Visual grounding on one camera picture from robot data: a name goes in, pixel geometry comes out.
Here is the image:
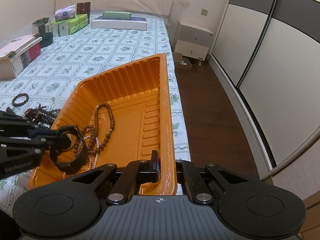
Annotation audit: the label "small dark bead bracelet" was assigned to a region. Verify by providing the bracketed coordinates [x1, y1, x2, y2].
[11, 93, 30, 107]

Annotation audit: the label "dark long bead necklace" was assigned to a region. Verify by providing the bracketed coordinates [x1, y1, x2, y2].
[23, 103, 61, 128]

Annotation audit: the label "black wrist watch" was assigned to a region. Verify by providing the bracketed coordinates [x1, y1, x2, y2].
[49, 125, 88, 175]

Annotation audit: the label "reddish brown bead necklace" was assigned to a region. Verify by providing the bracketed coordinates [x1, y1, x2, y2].
[73, 102, 116, 157]

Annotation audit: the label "white pearl necklace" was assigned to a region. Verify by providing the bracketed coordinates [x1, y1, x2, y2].
[62, 134, 101, 180]

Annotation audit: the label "orange plastic tray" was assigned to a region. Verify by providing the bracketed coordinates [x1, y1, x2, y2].
[27, 52, 178, 197]

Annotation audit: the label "beige cardboard box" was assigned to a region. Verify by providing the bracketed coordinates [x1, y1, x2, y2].
[0, 34, 43, 81]

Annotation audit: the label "books on box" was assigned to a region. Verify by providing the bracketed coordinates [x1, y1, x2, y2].
[0, 34, 43, 73]

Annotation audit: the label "dark green cup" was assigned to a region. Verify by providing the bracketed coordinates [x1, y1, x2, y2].
[40, 32, 53, 48]

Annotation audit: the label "floral patterned bed sheet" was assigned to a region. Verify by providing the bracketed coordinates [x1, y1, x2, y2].
[0, 13, 192, 218]

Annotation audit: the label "green tissue box pack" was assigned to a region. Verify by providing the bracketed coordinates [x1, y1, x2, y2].
[52, 14, 89, 37]

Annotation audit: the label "small cardboard box on floor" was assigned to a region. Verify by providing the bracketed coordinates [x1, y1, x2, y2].
[172, 52, 192, 71]

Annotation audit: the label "purple tissue pack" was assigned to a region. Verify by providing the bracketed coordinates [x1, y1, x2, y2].
[55, 5, 76, 21]

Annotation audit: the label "beige nightstand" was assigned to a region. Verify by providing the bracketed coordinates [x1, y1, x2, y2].
[172, 20, 214, 66]

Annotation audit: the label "dark brown box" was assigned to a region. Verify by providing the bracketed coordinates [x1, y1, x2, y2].
[76, 2, 91, 16]

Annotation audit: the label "sliding wardrobe doors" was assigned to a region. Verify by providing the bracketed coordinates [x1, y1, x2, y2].
[211, 0, 319, 179]

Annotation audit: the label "green flat box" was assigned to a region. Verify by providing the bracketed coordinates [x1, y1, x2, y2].
[103, 11, 132, 20]

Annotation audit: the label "long white box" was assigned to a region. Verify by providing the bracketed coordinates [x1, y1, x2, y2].
[90, 20, 148, 31]

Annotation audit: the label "dark blue flat box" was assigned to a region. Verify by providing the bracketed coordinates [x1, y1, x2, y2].
[95, 16, 147, 22]

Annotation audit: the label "wall socket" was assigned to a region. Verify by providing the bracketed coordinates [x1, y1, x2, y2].
[201, 9, 208, 16]

